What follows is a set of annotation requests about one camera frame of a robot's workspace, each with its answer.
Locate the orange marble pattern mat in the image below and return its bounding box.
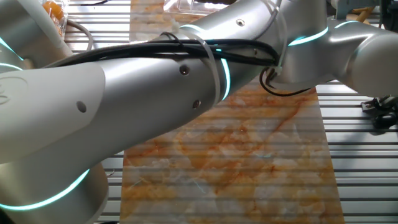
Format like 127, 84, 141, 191
119, 0, 345, 224

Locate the grey hose with metal connector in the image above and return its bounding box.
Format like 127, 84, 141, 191
67, 19, 94, 52

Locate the black camera clamp mount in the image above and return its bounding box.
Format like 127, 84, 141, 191
360, 95, 398, 129

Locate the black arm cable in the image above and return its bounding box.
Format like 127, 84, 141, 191
46, 30, 312, 98

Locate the wooden mug tree stand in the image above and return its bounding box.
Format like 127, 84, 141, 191
353, 5, 376, 23

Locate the clear plastic tray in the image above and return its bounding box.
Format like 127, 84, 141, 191
163, 0, 233, 16

